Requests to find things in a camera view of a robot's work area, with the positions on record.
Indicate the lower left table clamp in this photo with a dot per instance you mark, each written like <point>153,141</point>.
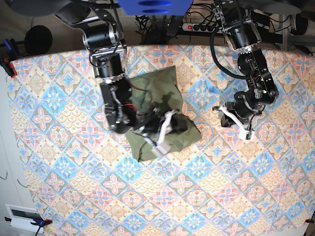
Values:
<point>40,222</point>

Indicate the lower right orange clamp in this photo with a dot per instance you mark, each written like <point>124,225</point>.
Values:
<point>310,221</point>

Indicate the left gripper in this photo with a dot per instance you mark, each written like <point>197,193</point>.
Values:
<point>245,106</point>

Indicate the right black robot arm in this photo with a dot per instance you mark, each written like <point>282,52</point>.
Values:
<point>103,38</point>

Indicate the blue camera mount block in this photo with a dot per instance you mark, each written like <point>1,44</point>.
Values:
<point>155,7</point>

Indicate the patterned tile tablecloth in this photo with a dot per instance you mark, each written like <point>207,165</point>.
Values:
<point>84,178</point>

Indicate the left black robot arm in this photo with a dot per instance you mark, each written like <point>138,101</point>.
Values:
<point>237,27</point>

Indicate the olive green t-shirt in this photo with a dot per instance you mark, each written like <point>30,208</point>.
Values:
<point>159,89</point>

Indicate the white power strip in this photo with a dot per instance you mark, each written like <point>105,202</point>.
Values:
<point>194,27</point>

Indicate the black round stool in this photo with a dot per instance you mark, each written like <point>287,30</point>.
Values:
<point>38,40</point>

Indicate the white wall outlet box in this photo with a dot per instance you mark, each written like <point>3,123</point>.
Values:
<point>22,217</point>

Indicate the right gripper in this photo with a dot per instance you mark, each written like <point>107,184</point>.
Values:
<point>151,121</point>

